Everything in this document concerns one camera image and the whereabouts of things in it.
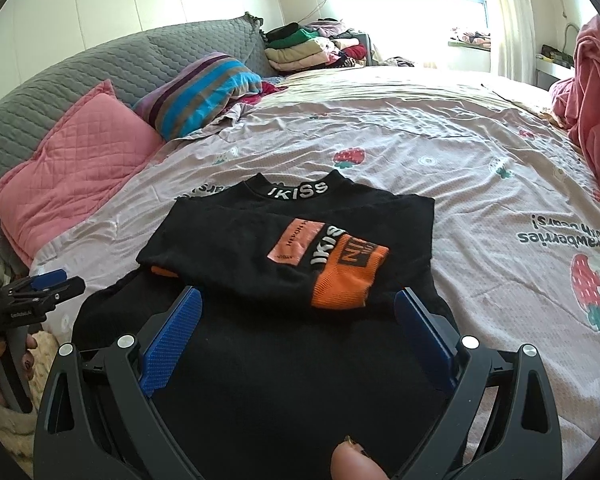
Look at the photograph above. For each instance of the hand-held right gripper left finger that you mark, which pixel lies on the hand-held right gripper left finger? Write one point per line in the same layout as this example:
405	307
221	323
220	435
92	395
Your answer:
172	340

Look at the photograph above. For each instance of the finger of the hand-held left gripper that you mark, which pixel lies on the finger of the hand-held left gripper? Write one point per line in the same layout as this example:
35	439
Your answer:
55	292
50	279

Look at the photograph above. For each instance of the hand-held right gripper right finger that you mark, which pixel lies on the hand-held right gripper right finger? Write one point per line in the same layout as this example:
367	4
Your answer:
422	335

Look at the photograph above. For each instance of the black sweater with orange cuffs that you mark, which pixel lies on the black sweater with orange cuffs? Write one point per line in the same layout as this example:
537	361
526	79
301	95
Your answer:
230	240

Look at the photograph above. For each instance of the pile of folded clothes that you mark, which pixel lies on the pile of folded clothes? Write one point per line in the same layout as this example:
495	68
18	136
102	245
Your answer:
305	47

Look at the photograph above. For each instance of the person's right hand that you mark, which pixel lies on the person's right hand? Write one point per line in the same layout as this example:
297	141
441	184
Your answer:
355	460

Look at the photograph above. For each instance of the pink quilted pillow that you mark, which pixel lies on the pink quilted pillow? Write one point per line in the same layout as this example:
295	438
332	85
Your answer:
70	170

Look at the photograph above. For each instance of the pink strawberry print bedsheet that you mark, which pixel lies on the pink strawberry print bedsheet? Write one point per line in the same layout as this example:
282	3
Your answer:
430	125

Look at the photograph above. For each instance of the grey quilted headboard cover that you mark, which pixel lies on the grey quilted headboard cover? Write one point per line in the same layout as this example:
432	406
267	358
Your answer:
80	65

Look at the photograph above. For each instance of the striped blue and purple pillow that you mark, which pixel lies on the striped blue and purple pillow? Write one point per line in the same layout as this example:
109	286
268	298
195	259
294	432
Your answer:
195	95

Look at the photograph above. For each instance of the crumpled colourful cloth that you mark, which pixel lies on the crumpled colourful cloth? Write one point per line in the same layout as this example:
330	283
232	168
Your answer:
260	92

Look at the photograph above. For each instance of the white side table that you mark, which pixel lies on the white side table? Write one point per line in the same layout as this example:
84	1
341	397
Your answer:
555	67

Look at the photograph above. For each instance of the pink cloth heap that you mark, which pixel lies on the pink cloth heap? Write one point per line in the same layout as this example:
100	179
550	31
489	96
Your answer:
472	39

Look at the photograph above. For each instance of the white curtain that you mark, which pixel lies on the white curtain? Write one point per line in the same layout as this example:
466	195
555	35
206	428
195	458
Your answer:
512	20

